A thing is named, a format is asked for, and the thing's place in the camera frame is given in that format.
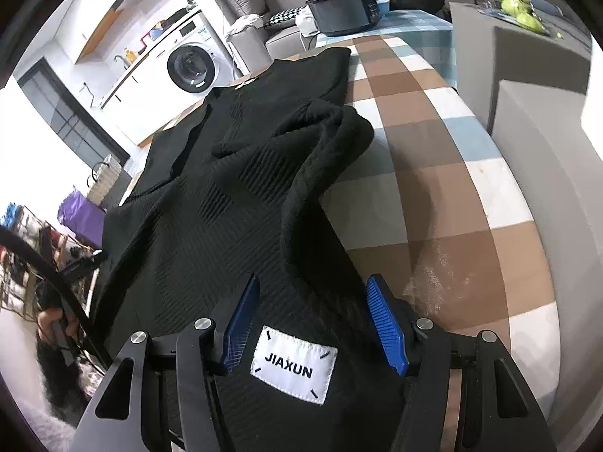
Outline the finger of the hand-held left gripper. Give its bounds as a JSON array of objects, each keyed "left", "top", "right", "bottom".
[{"left": 60, "top": 250, "right": 108, "bottom": 288}]

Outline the white washing machine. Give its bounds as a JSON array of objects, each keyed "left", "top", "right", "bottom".
[{"left": 160, "top": 9, "right": 236, "bottom": 96}]

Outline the person's left hand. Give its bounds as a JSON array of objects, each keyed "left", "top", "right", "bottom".
[{"left": 37, "top": 287, "right": 81, "bottom": 354}]

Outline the brown checked blanket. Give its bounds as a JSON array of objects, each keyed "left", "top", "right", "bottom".
[{"left": 92, "top": 33, "right": 561, "bottom": 452}]

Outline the black rice cooker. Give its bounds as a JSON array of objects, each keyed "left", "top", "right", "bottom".
[{"left": 306, "top": 0, "right": 383, "bottom": 37}]

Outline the dark glass door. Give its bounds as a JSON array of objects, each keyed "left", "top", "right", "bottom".
[{"left": 16, "top": 59, "right": 131, "bottom": 166}]

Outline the grey block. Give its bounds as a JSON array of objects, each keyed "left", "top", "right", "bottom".
[
  {"left": 487, "top": 80, "right": 603, "bottom": 387},
  {"left": 447, "top": 2, "right": 592, "bottom": 129}
]

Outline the black white striped pillow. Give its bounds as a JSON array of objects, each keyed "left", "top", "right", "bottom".
[{"left": 264, "top": 4, "right": 309, "bottom": 29}]

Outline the blue checked tablecloth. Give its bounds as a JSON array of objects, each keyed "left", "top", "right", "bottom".
[{"left": 315, "top": 8, "right": 454, "bottom": 90}]

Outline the woven basket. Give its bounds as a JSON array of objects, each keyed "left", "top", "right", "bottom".
[{"left": 87, "top": 153, "right": 128, "bottom": 210}]

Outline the white wall cabinet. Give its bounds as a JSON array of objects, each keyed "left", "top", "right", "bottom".
[{"left": 73, "top": 0, "right": 176, "bottom": 64}]

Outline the purple bag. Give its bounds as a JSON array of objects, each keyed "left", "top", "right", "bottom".
[{"left": 57, "top": 191, "right": 107, "bottom": 248}]

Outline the storage shelf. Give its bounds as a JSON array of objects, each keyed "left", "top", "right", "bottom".
[{"left": 0, "top": 202, "right": 95, "bottom": 312}]

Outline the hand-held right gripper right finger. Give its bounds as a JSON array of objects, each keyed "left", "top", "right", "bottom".
[{"left": 365, "top": 274, "right": 559, "bottom": 452}]

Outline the black knit sweater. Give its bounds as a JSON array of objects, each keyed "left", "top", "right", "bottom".
[{"left": 87, "top": 48, "right": 410, "bottom": 452}]

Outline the green figure toy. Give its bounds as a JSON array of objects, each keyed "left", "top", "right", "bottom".
[{"left": 499, "top": 0, "right": 549, "bottom": 29}]

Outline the dark fuzzy cloth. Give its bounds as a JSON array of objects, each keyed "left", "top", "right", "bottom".
[{"left": 34, "top": 339, "right": 91, "bottom": 422}]

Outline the white cloth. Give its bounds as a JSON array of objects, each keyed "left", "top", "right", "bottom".
[{"left": 225, "top": 15, "right": 263, "bottom": 42}]

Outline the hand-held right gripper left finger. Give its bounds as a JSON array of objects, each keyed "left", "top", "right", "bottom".
[{"left": 68, "top": 273, "right": 262, "bottom": 452}]

